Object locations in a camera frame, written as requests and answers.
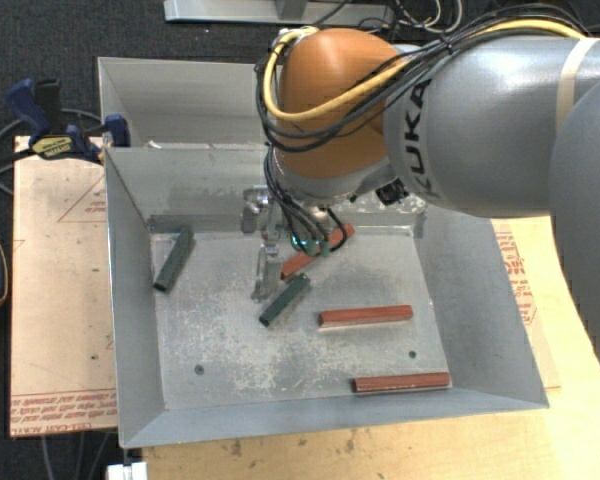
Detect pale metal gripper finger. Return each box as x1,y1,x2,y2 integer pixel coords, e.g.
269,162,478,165
250,246,271,303
266,246,283,297

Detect red-brown flat block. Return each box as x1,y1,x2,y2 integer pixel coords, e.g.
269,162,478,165
280,223,357,281
350,371,453,395
317,304,415,331

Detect dark green flat block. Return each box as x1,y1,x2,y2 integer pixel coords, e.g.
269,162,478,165
152,225,197,294
258,273,312,329

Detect grey metal bin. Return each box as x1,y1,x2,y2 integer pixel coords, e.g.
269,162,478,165
97,56,550,450

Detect brown cardboard board, red print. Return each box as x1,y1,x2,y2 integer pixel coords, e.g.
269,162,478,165
9,135,564,439

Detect black cylinder on white bracket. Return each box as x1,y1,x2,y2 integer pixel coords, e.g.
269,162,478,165
375,176,410,207

